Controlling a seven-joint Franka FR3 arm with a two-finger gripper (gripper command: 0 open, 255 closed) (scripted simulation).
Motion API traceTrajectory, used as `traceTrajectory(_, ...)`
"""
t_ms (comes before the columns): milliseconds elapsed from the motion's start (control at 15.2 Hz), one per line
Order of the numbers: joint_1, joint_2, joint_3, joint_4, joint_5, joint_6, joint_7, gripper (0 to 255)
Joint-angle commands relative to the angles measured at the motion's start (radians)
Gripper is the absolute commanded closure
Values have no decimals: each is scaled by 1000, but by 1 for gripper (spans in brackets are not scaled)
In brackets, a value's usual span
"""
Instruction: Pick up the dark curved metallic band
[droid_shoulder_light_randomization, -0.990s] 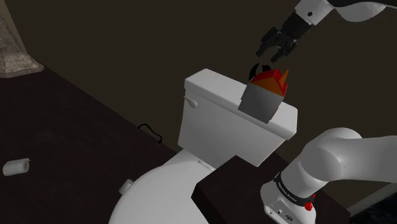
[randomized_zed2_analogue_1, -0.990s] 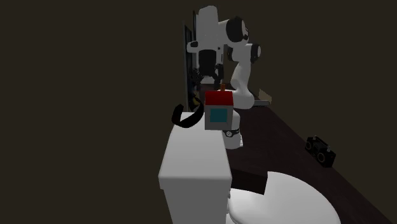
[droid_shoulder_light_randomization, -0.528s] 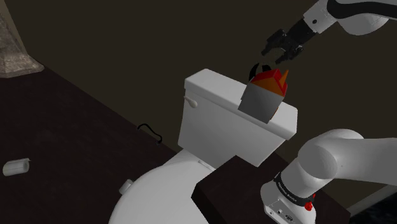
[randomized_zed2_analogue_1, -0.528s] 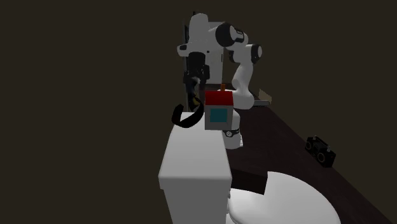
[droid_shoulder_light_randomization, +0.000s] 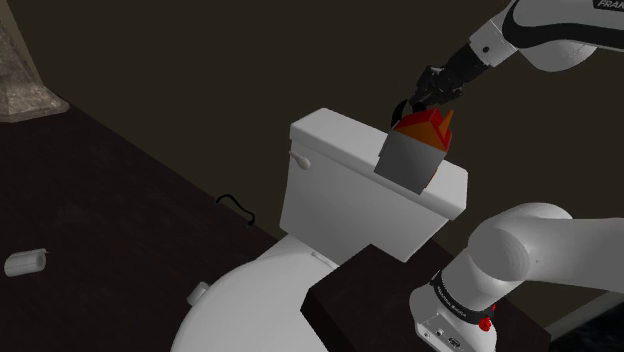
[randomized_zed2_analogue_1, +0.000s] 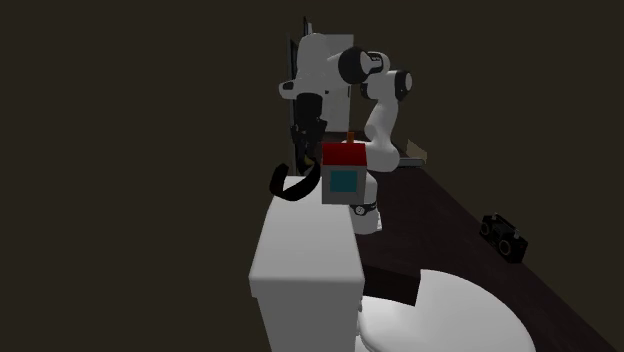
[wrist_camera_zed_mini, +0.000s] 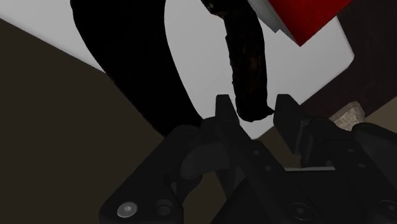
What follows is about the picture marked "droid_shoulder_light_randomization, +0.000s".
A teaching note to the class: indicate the grey carton with red top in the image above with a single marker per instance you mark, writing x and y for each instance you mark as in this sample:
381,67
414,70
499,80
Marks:
412,156

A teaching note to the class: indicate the grey stone pedestal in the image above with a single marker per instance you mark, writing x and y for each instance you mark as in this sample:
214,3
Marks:
22,83

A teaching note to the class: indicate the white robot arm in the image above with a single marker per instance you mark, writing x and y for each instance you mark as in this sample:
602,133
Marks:
531,248

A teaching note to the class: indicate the white toilet paper roll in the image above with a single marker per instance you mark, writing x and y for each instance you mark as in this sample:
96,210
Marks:
24,262

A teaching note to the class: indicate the dark robot stand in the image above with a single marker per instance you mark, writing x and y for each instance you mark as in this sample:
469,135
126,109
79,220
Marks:
370,302

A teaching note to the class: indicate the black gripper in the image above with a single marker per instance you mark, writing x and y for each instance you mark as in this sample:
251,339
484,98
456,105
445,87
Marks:
460,68

